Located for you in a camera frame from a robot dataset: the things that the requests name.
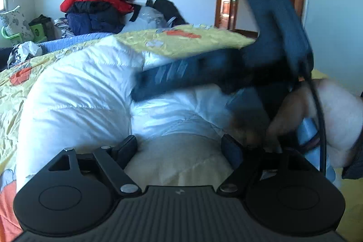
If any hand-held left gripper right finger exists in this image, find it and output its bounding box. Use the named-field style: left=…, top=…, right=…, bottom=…
left=218, top=134, right=310, bottom=198

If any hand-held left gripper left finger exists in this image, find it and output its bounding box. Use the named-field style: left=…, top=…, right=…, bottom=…
left=47, top=135, right=142, bottom=198

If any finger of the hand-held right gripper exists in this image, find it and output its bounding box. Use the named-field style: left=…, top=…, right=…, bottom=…
left=131, top=48, right=244, bottom=102

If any white down jacket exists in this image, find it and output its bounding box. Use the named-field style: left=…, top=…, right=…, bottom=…
left=15, top=36, right=256, bottom=192

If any person's right hand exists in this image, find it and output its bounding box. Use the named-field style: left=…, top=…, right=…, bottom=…
left=234, top=83, right=315, bottom=149

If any yellow floral blanket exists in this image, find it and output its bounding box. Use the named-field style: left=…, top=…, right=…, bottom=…
left=0, top=24, right=363, bottom=242

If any clear plastic bag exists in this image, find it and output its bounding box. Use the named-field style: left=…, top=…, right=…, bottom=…
left=128, top=5, right=182, bottom=30

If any black bag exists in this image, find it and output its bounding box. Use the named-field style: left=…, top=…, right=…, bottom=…
left=152, top=0, right=188, bottom=27

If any navy jacket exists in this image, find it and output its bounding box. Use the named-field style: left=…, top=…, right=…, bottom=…
left=65, top=0, right=134, bottom=36

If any blue knit blanket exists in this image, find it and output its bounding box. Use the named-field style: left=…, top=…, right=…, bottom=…
left=36, top=32, right=114, bottom=55

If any patterned grey garment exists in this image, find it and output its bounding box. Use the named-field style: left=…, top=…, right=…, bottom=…
left=53, top=18, right=73, bottom=39

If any white printed plastic bag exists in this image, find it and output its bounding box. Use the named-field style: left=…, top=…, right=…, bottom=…
left=7, top=41, right=44, bottom=70

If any green plastic stool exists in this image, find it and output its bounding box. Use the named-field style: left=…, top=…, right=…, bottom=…
left=1, top=24, right=48, bottom=44

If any dark cloth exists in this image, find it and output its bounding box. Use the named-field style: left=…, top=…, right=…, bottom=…
left=28, top=14, right=55, bottom=33

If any floral pillow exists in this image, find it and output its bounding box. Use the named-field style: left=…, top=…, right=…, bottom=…
left=0, top=5, right=35, bottom=39

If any black cable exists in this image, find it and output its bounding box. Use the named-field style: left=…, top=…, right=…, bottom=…
left=296, top=56, right=329, bottom=174

